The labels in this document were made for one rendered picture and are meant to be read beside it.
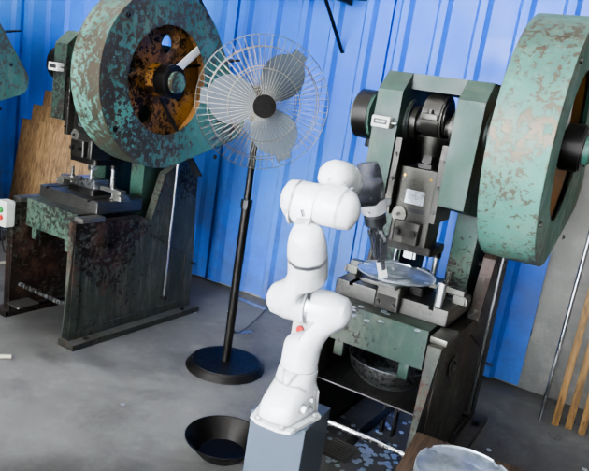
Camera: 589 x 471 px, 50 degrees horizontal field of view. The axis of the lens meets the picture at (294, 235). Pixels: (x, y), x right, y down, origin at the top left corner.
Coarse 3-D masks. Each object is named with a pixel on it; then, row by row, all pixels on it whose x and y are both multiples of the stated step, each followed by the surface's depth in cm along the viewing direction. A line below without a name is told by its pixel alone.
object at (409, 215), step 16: (400, 176) 232; (416, 176) 229; (432, 176) 226; (400, 192) 232; (416, 192) 229; (432, 192) 226; (400, 208) 232; (416, 208) 230; (400, 224) 231; (416, 224) 228; (432, 224) 231; (400, 240) 232; (416, 240) 229; (432, 240) 236
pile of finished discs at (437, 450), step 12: (420, 456) 188; (432, 456) 189; (444, 456) 190; (456, 456) 191; (468, 456) 192; (480, 456) 193; (420, 468) 182; (432, 468) 183; (444, 468) 183; (456, 468) 184; (468, 468) 185; (480, 468) 187; (492, 468) 188; (504, 468) 188
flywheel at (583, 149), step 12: (588, 72) 222; (576, 96) 228; (576, 108) 231; (576, 120) 233; (576, 132) 202; (588, 132) 205; (564, 144) 203; (576, 144) 201; (588, 144) 202; (564, 156) 204; (576, 156) 202; (588, 156) 203; (564, 168) 208; (576, 168) 206; (564, 180) 237; (552, 192) 235; (552, 204) 233; (552, 216) 232
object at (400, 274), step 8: (360, 264) 236; (368, 264) 238; (376, 264) 240; (392, 264) 244; (400, 264) 245; (408, 264) 245; (368, 272) 228; (376, 272) 229; (392, 272) 230; (400, 272) 232; (408, 272) 234; (416, 272) 238; (424, 272) 240; (384, 280) 220; (392, 280) 222; (400, 280) 223; (408, 280) 225; (416, 280) 226; (424, 280) 228; (432, 280) 230
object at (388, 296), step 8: (368, 280) 220; (376, 280) 219; (376, 288) 232; (384, 288) 230; (392, 288) 215; (400, 288) 219; (376, 296) 232; (384, 296) 230; (392, 296) 229; (400, 296) 228; (376, 304) 232; (384, 304) 231; (392, 304) 228
